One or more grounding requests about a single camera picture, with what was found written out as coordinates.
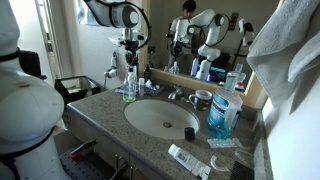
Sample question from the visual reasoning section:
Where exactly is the chrome sink faucet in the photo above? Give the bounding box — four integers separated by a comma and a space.
167, 84, 191, 104

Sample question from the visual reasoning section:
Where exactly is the white wall hair dryer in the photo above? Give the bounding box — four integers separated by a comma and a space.
103, 51, 119, 79

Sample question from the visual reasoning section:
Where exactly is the dark toiletry tray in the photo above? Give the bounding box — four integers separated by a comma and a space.
145, 80, 166, 98

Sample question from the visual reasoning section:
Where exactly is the beige vanity cabinet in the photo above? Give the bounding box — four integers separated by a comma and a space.
63, 109, 188, 180

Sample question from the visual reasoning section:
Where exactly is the small white bottle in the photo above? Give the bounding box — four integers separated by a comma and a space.
138, 77, 146, 98

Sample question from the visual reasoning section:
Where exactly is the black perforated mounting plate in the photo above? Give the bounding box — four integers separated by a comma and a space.
58, 149, 111, 180

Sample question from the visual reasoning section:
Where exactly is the white toothpaste tube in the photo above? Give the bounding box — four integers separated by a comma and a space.
167, 143, 212, 180

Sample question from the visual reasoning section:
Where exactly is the black square bin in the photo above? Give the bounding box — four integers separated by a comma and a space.
54, 75, 102, 104

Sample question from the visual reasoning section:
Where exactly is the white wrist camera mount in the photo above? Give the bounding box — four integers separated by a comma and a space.
109, 34, 148, 48

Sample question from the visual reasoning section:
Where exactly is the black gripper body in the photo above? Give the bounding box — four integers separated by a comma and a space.
125, 39, 140, 56

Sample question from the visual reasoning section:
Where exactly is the black red-tipped bar clamp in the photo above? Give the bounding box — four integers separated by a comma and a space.
69, 139, 98, 159

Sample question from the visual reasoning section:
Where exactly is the clear plastic retainer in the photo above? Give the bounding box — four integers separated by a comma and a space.
209, 154, 231, 173

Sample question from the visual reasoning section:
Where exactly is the black toiletry bottle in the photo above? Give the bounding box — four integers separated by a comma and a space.
143, 61, 153, 83

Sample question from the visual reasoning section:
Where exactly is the white dark mug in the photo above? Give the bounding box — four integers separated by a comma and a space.
188, 89, 213, 112

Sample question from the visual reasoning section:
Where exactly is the wood framed wall mirror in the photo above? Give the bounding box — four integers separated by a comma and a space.
139, 0, 281, 109

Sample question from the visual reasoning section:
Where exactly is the small black cap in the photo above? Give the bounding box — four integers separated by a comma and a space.
184, 126, 196, 142

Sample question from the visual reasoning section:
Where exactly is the clear soap pump bottle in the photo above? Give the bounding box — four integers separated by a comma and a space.
122, 64, 138, 103

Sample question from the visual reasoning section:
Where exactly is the blue mouthwash bottle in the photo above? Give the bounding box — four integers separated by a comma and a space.
206, 71, 244, 140

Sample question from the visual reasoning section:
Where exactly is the grey hanging towel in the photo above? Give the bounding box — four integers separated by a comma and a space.
246, 0, 320, 108

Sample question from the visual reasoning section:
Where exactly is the white oval sink basin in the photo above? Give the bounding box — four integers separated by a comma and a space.
123, 98, 201, 141

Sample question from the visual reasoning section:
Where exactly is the clear blister pack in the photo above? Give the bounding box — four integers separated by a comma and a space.
206, 137, 246, 150

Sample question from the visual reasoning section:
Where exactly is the black chair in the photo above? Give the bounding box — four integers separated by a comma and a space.
18, 49, 48, 81

